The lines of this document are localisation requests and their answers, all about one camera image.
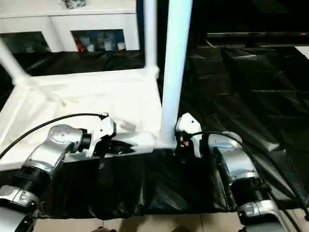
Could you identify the white plastic table top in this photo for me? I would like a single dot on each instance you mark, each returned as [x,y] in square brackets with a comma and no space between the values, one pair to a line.
[84,91]

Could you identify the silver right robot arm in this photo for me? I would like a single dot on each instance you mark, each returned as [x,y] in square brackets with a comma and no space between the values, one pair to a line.
[239,164]

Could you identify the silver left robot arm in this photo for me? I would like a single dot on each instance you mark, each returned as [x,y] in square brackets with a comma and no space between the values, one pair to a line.
[48,152]

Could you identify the dark brown round object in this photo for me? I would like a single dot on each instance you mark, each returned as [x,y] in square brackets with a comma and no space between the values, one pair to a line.
[101,229]
[182,229]

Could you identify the black work mat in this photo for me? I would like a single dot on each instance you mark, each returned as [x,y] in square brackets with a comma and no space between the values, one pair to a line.
[241,84]

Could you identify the black low shelf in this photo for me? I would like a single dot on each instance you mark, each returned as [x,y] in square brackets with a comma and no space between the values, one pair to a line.
[253,37]

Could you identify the white cabinet with glass doors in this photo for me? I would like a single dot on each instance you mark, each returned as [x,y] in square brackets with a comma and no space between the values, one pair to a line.
[48,21]

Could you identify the white flat panel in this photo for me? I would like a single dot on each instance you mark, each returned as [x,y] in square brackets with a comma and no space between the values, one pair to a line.
[303,52]

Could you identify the clear bag of dark parts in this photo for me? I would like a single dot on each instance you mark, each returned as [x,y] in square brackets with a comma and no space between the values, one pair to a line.
[74,3]

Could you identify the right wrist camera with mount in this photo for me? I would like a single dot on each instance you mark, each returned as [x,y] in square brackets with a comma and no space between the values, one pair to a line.
[189,123]

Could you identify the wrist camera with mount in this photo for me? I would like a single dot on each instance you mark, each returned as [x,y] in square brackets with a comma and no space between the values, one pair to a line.
[189,123]
[103,128]

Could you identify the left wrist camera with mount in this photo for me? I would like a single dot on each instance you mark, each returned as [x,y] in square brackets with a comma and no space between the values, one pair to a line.
[103,128]

